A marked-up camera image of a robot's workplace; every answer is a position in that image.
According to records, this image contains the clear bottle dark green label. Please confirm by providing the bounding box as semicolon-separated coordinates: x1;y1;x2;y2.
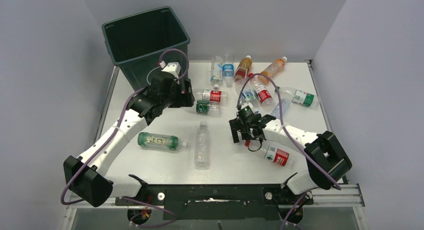
195;100;221;117

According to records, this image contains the clear bottle red label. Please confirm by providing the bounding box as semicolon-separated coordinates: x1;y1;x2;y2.
193;89;229;106

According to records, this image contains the clear unlabelled bottle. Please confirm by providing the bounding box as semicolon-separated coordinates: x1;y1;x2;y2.
194;121;210;170

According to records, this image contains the red label bottle red cap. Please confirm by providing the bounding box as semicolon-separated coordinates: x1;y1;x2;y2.
244;140;295;169

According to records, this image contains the green tinted bottle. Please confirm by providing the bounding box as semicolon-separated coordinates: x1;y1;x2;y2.
137;132;188;151

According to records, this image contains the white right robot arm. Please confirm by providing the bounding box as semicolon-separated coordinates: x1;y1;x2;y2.
229;106;353;203

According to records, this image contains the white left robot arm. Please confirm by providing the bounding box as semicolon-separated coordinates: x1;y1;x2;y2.
63;72;195;207

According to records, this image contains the dark green trash bin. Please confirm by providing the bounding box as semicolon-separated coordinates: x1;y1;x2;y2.
101;6;191;90

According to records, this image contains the clear bottle red cap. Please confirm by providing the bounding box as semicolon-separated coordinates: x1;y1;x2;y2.
249;76;276;113

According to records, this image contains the clear bottle blue green label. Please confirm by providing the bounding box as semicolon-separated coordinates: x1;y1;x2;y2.
235;79;259;108

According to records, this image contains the white blue label bottle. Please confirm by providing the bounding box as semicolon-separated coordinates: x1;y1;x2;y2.
210;56;223;91

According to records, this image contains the clear bottle green cap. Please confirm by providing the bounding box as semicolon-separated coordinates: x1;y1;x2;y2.
275;87;320;108

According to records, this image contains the brown tea bottle red label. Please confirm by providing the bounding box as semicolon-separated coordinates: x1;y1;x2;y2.
233;55;252;83

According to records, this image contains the orange juice bottle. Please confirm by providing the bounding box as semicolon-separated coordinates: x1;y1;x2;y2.
261;57;287;79

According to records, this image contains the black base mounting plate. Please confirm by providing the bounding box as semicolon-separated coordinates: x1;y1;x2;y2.
134;183;313;220

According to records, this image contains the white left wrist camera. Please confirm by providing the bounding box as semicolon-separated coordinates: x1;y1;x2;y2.
158;61;181;78

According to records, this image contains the aluminium frame rail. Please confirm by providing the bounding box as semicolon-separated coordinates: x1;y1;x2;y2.
61;184;369;229

